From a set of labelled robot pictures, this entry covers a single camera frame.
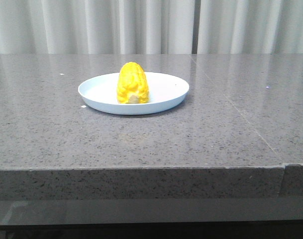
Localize yellow toy corn cob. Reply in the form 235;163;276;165
116;62;149;104

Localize light blue round plate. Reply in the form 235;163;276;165
78;72;189;115

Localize white pleated curtain right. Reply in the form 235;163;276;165
192;0;303;54

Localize white pleated curtain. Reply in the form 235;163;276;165
192;0;303;54
0;0;198;54

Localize white pleated curtain left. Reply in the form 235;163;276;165
0;0;198;54

